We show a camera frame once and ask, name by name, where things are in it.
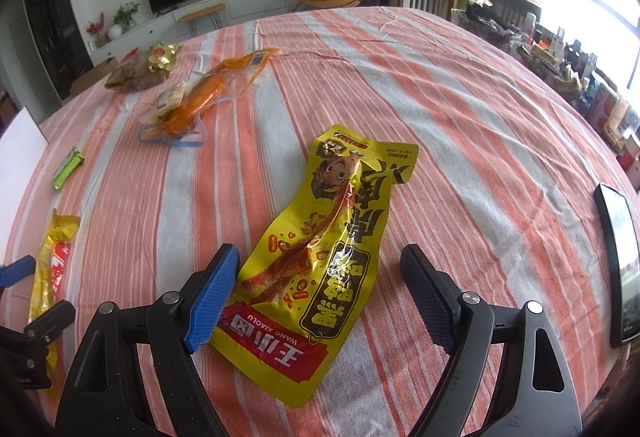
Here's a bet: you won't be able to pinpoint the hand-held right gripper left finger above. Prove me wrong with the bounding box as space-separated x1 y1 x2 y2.
54 243 241 437

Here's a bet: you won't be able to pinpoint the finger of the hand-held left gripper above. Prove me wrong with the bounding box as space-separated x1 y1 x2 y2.
0 255 37 289
22 301 77 344

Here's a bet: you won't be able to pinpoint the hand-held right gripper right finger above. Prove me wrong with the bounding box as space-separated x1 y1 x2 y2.
400 243 583 437

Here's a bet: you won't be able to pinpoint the yellow red snack packet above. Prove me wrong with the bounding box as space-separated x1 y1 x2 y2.
27 209 82 400

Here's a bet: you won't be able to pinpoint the yellow cartoon print snack packet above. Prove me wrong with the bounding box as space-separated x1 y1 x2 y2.
209 124 420 410

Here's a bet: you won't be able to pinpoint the green clear squid snack packet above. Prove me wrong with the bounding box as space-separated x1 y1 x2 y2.
139 81 193 125

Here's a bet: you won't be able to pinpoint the orange clear snack packet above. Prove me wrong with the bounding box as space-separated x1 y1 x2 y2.
137 48 281 148

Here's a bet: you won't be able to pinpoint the clear bag of brown snacks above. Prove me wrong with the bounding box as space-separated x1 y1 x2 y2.
104 42 182 92

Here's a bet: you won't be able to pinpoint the white board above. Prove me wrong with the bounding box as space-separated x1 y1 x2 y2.
0 107 49 263

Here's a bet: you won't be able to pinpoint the small green snack packet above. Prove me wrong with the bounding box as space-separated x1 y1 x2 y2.
51 146 86 190

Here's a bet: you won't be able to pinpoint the orange striped tablecloth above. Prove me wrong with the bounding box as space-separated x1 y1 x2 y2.
0 6 640 437

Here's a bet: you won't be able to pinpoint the black smartphone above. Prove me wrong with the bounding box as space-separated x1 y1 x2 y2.
594 183 640 350

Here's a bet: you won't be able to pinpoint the cardboard box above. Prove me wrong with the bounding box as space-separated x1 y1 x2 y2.
70 57 121 96

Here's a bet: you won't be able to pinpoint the black glass cabinet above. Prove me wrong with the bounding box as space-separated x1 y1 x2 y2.
20 0 96 102

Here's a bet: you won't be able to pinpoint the red flowers in vase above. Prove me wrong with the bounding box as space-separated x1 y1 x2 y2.
86 12 108 48

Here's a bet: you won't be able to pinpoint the green plant in white vase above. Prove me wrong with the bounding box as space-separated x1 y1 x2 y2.
107 2 141 40

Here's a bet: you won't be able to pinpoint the cluttered side table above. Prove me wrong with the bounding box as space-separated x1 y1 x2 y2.
450 0 640 168

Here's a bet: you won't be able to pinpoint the wooden stool with wire legs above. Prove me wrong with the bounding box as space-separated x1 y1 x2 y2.
176 3 227 38

